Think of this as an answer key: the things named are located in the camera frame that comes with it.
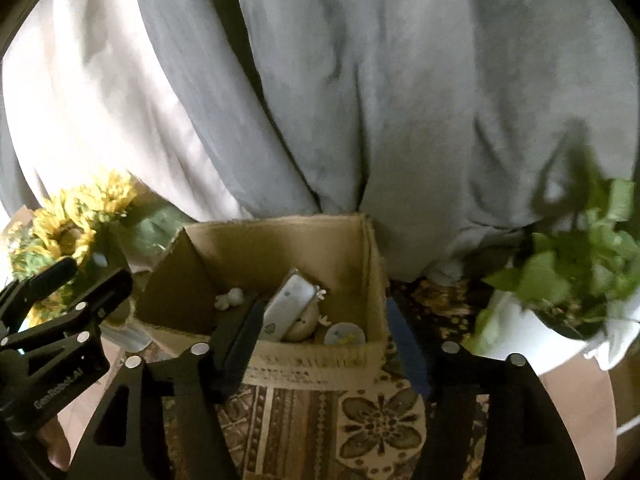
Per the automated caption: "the grey curtain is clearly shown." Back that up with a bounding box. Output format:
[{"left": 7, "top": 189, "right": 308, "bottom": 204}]
[{"left": 1, "top": 0, "right": 639, "bottom": 281}]

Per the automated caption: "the sunflower bouquet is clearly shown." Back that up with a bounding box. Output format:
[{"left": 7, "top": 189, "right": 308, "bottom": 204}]
[{"left": 4, "top": 170, "right": 196, "bottom": 328}]

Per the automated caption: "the small astronaut figurine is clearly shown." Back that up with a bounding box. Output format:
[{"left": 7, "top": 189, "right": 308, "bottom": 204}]
[{"left": 215, "top": 287, "right": 244, "bottom": 311}]

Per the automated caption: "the round blue tin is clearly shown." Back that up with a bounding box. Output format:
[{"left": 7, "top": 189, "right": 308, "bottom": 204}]
[{"left": 323, "top": 322, "right": 367, "bottom": 346}]

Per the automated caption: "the white round creature toy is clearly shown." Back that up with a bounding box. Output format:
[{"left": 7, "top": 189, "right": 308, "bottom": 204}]
[{"left": 283, "top": 288, "right": 332, "bottom": 342}]

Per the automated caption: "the patterned oriental rug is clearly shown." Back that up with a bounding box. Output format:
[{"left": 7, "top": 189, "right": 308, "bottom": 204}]
[{"left": 98, "top": 278, "right": 497, "bottom": 480}]

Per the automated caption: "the green ribbed vase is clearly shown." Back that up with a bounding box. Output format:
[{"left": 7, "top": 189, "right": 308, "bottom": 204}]
[{"left": 91, "top": 235, "right": 151, "bottom": 353}]

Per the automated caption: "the white plant pot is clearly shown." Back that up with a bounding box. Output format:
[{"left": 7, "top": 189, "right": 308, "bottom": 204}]
[{"left": 463, "top": 292, "right": 639, "bottom": 375}]

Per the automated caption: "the brown cardboard box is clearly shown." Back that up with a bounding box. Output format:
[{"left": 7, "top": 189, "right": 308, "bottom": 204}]
[{"left": 134, "top": 214, "right": 387, "bottom": 391}]

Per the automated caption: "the beige curtain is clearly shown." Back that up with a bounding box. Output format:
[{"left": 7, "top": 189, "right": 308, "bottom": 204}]
[{"left": 2, "top": 0, "right": 249, "bottom": 221}]

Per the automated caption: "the green potted plant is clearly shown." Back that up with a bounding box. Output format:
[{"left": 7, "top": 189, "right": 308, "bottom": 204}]
[{"left": 470, "top": 123, "right": 640, "bottom": 351}]

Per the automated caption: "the white remote control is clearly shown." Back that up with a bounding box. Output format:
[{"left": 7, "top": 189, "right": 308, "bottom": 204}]
[{"left": 258, "top": 269, "right": 320, "bottom": 342}]

